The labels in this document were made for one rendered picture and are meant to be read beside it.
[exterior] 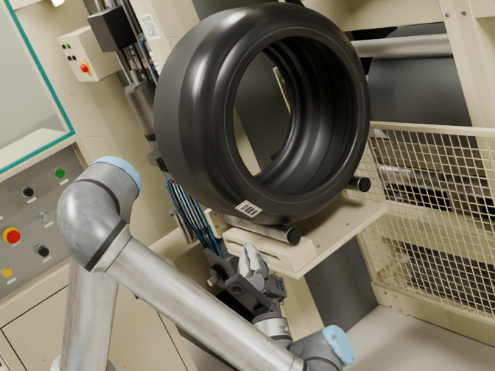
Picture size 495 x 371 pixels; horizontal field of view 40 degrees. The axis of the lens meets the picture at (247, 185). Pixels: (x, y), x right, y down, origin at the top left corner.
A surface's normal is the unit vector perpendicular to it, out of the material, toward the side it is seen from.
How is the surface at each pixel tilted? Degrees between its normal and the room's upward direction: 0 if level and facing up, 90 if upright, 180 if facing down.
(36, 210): 90
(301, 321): 90
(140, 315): 90
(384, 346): 0
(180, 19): 90
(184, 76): 44
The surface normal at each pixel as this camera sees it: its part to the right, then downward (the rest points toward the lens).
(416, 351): -0.36, -0.86
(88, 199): 0.18, -0.68
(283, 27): 0.51, -0.06
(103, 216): 0.41, -0.62
